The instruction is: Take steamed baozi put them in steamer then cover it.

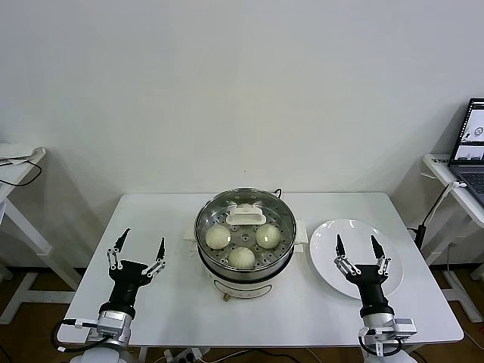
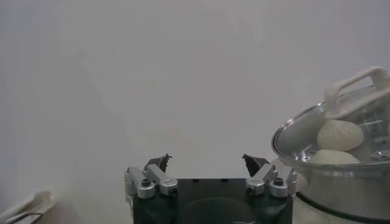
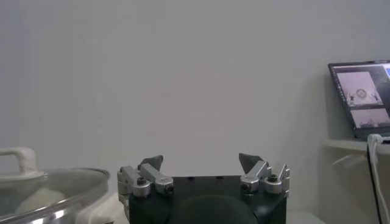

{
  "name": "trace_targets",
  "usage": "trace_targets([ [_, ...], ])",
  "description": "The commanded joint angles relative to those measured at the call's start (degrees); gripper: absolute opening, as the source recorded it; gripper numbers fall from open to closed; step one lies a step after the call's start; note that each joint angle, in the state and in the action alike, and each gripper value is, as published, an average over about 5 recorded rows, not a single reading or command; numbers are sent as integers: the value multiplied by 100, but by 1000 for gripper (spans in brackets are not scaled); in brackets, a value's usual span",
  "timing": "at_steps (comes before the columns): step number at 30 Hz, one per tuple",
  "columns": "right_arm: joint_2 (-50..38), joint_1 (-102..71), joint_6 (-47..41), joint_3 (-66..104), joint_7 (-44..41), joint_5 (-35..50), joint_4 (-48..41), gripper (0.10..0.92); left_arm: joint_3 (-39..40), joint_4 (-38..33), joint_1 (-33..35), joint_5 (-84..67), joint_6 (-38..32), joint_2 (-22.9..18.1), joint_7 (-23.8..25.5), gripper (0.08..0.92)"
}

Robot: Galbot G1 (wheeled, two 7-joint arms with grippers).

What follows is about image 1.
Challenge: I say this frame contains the white power strip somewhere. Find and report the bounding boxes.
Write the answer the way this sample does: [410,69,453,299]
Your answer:
[163,347,208,363]

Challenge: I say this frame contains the white round plate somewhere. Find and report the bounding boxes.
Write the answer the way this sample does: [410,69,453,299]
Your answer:
[309,218,405,302]

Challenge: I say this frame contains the white plug cable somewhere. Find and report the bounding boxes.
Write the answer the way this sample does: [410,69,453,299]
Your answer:
[438,181,469,205]

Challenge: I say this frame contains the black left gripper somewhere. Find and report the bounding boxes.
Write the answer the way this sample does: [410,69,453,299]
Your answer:
[100,228,167,315]

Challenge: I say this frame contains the stainless steel steamer basket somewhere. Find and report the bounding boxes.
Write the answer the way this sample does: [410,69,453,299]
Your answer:
[195,188,299,274]

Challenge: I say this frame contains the grey open laptop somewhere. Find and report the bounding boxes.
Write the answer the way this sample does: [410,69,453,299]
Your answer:
[448,98,484,207]

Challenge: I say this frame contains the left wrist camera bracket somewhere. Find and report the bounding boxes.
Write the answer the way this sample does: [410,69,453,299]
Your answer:
[62,309,126,332]

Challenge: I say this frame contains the white cloth bundle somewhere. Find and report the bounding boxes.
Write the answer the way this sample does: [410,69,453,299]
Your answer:
[0,142,48,167]

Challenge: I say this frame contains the white side table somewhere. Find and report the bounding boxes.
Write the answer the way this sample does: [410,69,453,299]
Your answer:
[0,142,84,325]
[410,153,484,324]

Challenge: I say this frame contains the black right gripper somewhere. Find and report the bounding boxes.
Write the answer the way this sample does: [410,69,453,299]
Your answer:
[333,234,394,317]

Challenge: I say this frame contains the white electric cooking pot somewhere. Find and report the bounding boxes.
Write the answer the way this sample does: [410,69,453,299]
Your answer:
[184,217,309,302]

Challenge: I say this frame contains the thin black cable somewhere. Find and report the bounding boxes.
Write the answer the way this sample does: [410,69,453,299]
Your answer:
[0,157,43,187]

